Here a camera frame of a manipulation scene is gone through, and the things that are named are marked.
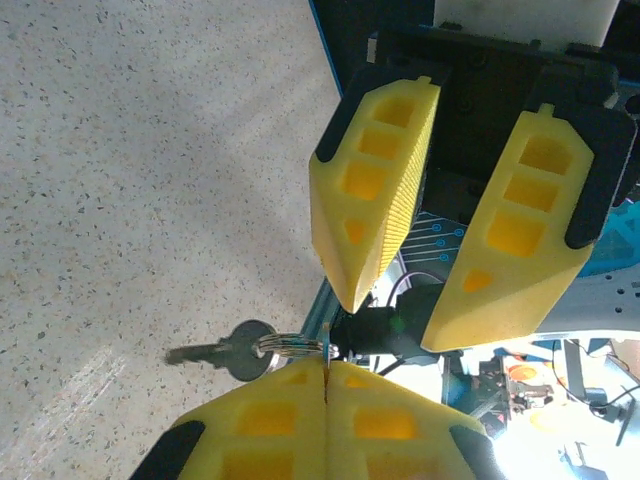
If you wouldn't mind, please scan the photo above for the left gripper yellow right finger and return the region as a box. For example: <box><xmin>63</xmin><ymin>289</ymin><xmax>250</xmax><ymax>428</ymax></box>
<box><xmin>326</xmin><ymin>359</ymin><xmax>507</xmax><ymax>480</ymax></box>

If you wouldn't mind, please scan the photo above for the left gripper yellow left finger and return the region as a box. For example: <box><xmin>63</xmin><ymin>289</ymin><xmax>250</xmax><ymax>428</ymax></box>
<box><xmin>129</xmin><ymin>355</ymin><xmax>329</xmax><ymax>480</ymax></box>

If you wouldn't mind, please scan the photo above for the small silver key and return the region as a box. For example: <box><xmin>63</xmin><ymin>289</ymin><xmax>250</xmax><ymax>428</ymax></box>
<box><xmin>164</xmin><ymin>319</ymin><xmax>280</xmax><ymax>384</ymax></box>

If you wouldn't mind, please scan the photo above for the silver key ring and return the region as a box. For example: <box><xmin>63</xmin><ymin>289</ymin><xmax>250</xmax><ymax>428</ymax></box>
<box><xmin>252</xmin><ymin>331</ymin><xmax>324</xmax><ymax>359</ymax></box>

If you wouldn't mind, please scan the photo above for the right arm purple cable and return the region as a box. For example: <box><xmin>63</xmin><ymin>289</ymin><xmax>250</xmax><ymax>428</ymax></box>
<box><xmin>384</xmin><ymin>268</ymin><xmax>446</xmax><ymax>306</ymax></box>

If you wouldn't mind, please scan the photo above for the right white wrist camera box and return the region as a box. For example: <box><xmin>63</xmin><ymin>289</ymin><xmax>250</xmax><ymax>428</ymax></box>
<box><xmin>433</xmin><ymin>0</ymin><xmax>621</xmax><ymax>54</ymax></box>

